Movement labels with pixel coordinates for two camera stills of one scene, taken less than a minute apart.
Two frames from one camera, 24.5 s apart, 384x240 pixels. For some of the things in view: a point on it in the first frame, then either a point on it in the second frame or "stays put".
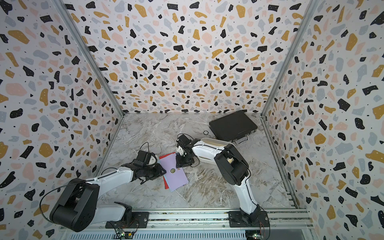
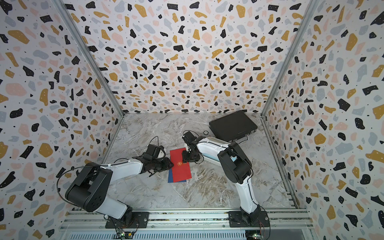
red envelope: (166, 185) -> (181, 170)
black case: (234, 127) stays put
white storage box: (206, 149) stays put
